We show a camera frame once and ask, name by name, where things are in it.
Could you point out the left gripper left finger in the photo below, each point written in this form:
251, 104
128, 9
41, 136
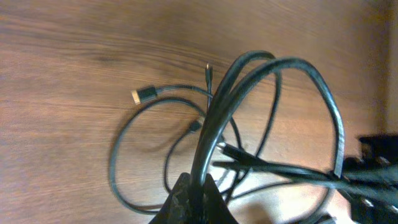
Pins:
175, 208

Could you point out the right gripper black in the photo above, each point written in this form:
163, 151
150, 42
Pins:
376, 168

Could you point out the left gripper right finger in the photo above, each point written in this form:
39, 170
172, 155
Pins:
214, 208

